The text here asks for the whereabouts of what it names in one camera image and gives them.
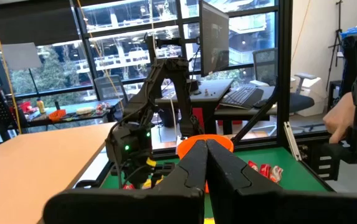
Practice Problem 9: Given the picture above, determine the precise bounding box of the light wooden desk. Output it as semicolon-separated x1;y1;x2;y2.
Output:
0;122;117;224

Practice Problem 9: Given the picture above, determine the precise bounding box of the orange pumpkin face bucket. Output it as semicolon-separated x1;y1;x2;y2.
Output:
176;133;234;194

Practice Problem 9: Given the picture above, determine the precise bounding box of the yellow Sour Patch candy pack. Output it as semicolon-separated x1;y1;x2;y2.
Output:
141;175;164;190

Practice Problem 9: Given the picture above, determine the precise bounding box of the black computer monitor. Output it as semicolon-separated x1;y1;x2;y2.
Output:
198;0;231;78

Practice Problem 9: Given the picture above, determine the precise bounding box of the red box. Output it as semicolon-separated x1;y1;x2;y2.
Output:
19;101;33;114

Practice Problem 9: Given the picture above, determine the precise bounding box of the black labelled side plate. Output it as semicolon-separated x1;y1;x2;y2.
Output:
302;142;341;182

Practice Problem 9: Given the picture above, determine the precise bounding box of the black tripod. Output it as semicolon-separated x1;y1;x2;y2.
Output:
325;0;345;91

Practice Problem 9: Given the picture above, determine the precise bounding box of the green table mat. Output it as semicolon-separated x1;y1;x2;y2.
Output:
100;146;333;218

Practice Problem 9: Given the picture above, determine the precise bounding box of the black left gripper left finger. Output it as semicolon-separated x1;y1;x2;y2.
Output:
42;139;209;224

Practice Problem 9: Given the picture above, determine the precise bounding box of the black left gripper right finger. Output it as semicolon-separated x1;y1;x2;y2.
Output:
206;139;357;224

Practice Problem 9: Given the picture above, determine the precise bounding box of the yellow bottle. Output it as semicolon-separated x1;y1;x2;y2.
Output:
36;98;47;114

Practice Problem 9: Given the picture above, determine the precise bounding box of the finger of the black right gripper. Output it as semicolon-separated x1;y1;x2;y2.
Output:
127;170;146;189
149;172;159;188

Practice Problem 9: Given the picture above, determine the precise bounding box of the white box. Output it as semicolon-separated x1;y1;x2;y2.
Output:
302;77;328;118

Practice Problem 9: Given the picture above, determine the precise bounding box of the silver metal bracket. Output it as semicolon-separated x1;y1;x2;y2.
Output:
283;121;303;162

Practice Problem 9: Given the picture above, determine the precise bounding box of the red white KitKat candy pack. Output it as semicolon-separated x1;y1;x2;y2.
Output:
270;165;284;184

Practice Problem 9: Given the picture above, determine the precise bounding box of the yellow hanging cord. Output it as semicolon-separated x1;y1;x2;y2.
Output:
0;0;22;135
76;0;126;113

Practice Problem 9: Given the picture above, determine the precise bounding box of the dark office desk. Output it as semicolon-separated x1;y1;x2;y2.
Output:
155;78;278;135

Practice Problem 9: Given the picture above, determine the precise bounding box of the grey sign board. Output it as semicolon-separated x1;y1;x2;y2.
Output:
0;42;43;71

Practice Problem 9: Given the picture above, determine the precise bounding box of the orange hanging cable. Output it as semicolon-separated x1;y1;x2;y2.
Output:
291;0;312;62

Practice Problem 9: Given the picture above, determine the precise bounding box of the dark cluttered side table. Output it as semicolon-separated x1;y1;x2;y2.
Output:
25;98;121;127

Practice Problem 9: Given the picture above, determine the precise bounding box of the orange plastic basket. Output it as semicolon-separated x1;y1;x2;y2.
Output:
48;109;67;121

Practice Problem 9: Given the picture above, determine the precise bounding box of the black computer mouse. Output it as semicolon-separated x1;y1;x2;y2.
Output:
252;98;269;110

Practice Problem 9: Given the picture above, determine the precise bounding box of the grey mesh office chair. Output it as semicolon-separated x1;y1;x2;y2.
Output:
93;74;129;108
252;47;316;114

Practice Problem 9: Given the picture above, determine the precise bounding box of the white hanging cable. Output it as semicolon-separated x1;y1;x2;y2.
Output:
169;96;179;141

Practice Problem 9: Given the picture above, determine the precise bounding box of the person's hand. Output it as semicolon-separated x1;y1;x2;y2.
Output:
322;91;356;144

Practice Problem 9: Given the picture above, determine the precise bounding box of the black aluminium rig frame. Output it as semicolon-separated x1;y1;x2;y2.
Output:
72;0;335;194

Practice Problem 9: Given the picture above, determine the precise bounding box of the black computer keyboard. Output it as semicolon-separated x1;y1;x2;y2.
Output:
219;86;265;110

